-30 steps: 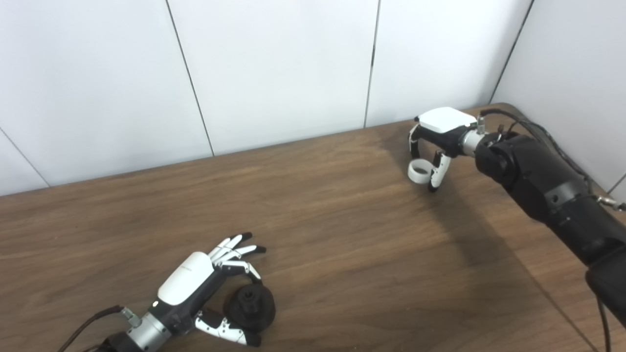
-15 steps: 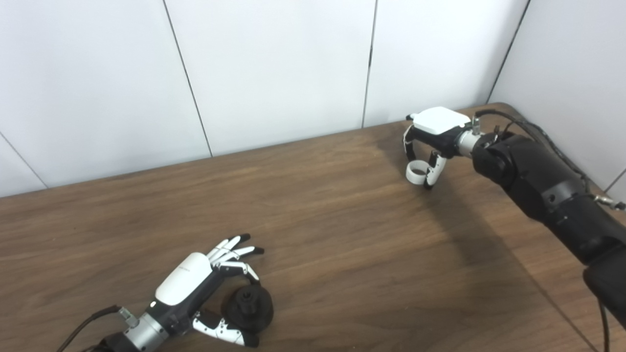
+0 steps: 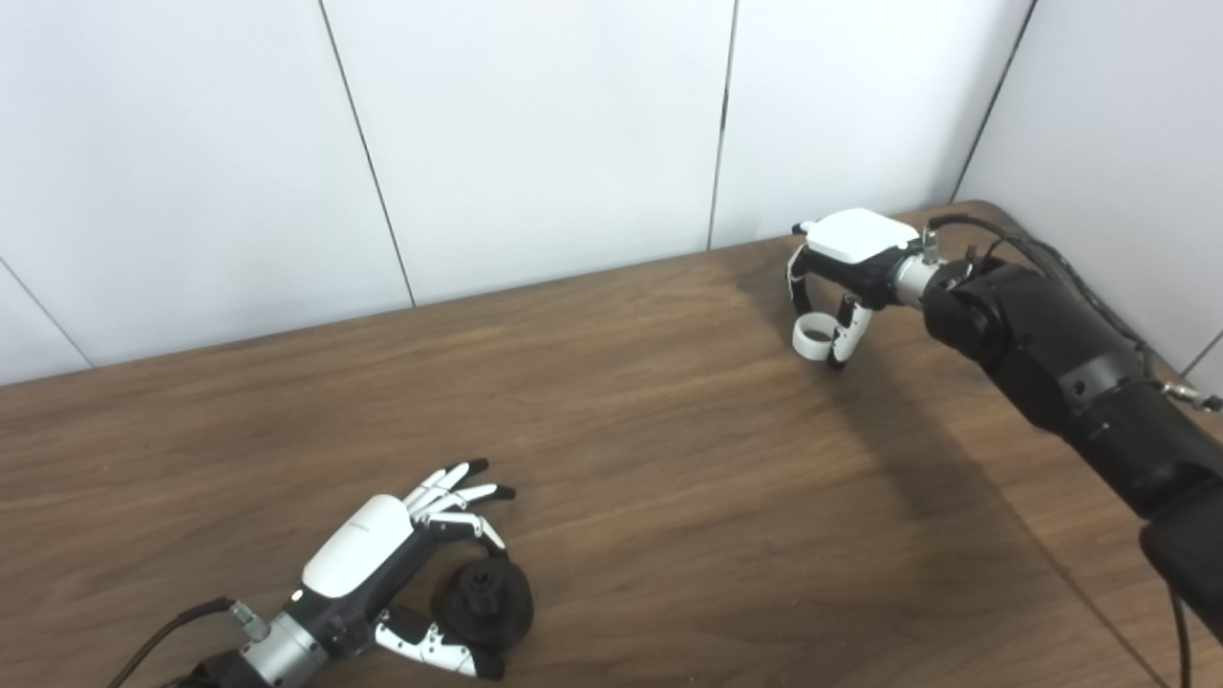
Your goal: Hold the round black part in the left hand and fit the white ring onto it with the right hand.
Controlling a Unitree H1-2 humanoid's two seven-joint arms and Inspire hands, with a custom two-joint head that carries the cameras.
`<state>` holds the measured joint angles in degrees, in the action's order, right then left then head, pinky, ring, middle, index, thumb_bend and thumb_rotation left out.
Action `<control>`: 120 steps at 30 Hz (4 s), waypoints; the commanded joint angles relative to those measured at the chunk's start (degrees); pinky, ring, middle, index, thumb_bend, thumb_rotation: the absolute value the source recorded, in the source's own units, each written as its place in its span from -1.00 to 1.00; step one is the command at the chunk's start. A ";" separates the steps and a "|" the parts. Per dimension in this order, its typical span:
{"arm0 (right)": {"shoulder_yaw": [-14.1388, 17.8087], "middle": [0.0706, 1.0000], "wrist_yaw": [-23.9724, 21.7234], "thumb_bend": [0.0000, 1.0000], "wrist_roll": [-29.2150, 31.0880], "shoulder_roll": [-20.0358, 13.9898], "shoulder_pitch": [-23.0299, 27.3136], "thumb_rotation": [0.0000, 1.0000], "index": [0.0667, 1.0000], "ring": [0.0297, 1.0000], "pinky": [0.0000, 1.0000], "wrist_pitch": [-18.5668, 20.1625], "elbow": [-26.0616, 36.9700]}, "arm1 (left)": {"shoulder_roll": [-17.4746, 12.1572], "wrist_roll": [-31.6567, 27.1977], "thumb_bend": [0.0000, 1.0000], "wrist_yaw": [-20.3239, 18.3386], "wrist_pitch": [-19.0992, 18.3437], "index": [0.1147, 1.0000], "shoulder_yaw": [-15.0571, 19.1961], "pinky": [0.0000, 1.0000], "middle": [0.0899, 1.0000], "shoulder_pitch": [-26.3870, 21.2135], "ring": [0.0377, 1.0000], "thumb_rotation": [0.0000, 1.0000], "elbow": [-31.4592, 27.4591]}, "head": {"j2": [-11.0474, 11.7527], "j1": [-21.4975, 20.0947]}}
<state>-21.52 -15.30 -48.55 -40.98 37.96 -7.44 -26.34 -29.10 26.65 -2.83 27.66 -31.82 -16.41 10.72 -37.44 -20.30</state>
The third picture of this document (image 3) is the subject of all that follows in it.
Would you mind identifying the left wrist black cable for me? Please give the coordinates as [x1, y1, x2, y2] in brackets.
[107, 597, 270, 688]

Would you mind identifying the round black part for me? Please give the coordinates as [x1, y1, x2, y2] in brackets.
[432, 560, 534, 655]

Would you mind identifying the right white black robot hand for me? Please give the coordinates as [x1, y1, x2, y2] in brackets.
[787, 208, 920, 371]

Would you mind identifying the white ring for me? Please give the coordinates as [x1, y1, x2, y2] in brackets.
[792, 313, 842, 362]

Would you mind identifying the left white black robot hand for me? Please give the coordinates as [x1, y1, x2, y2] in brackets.
[287, 459, 517, 681]

